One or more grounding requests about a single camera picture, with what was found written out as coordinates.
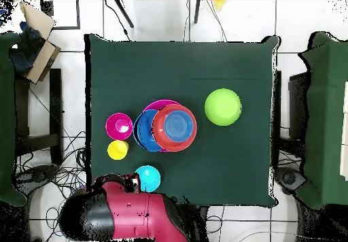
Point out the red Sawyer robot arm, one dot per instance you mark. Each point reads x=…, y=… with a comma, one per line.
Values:
x=130, y=214

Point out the small translucent blue bowl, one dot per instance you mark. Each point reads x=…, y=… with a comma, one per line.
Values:
x=178, y=126

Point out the orange bowl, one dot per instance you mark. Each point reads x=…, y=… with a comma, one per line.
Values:
x=174, y=145

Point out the large pink bowl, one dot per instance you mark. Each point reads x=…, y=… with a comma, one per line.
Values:
x=157, y=105

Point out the large blue bowl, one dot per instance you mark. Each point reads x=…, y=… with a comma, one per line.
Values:
x=145, y=133

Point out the lime green bowl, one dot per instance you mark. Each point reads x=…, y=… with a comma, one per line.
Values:
x=223, y=107

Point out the dark green table cloth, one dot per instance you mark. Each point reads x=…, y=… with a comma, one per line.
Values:
x=176, y=70

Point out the cyan cup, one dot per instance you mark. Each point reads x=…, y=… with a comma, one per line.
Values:
x=149, y=178

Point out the small magenta bowl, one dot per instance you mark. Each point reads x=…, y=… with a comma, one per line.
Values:
x=114, y=127

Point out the yellow cup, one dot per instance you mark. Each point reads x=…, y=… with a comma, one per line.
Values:
x=117, y=150

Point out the black tripod leg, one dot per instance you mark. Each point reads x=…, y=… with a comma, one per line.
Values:
x=124, y=13
x=197, y=11

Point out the black equipment box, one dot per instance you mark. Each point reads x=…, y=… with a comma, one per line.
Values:
x=297, y=103

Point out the yellow floor object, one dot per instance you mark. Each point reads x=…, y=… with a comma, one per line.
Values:
x=219, y=3

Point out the cardboard box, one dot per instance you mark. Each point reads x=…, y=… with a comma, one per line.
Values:
x=40, y=62

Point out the green cloth side table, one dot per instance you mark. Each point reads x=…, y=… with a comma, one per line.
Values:
x=5, y=117
x=323, y=117

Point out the blue fabric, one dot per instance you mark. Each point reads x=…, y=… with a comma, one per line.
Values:
x=25, y=51

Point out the black chair frame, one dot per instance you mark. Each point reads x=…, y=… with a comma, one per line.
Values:
x=55, y=111

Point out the grey pedestal foot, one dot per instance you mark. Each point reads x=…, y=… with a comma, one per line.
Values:
x=289, y=178
x=38, y=174

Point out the dark rectangular frame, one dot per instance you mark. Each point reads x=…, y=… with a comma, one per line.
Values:
x=78, y=16

